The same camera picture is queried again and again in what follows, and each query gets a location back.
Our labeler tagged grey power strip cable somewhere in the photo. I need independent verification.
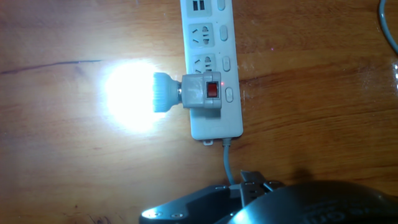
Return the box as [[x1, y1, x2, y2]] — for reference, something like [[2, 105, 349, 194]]
[[221, 0, 398, 186]]

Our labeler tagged white power strip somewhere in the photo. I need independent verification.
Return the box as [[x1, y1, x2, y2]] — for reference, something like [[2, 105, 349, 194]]
[[179, 0, 244, 146]]

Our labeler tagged white plug adapter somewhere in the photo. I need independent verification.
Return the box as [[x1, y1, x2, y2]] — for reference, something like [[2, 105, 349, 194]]
[[104, 60, 223, 133]]

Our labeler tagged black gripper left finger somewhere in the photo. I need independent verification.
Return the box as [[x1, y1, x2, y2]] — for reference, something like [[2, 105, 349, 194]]
[[139, 170, 269, 224]]

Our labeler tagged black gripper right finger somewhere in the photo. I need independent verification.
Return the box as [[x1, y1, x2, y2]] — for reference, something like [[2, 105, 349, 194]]
[[266, 180, 286, 192]]

